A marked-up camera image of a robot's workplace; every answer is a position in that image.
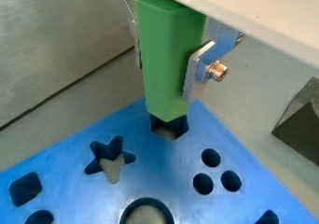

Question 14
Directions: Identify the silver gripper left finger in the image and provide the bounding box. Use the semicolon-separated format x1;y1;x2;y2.
122;0;141;68

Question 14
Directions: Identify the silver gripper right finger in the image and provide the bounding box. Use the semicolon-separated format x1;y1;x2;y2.
181;19;242;102

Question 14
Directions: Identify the green hexagon peg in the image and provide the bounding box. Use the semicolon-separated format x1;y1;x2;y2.
136;0;205;122

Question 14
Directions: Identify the blue foam shape board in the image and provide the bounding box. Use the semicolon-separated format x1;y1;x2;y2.
0;101;319;224

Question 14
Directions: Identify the black curved bracket stand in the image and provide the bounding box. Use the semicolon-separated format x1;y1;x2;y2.
272;77;319;166

